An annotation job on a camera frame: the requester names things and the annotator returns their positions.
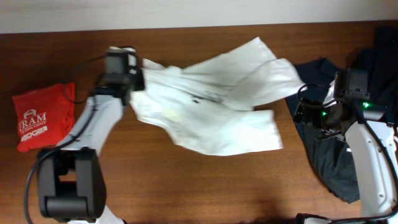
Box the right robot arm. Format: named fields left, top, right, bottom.
left=294, top=68, right=397, bottom=223

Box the right black cable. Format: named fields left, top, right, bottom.
left=297, top=83, right=398, bottom=224

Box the black garment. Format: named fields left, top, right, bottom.
left=353, top=26, right=397, bottom=123

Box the dark navy garment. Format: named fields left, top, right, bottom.
left=295, top=58, right=360, bottom=203

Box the folded red t-shirt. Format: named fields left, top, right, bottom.
left=12, top=83, right=75, bottom=152

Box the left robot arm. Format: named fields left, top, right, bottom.
left=29, top=47, right=145, bottom=223

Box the white t-shirt with graphic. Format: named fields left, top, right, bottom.
left=130, top=38, right=303, bottom=156

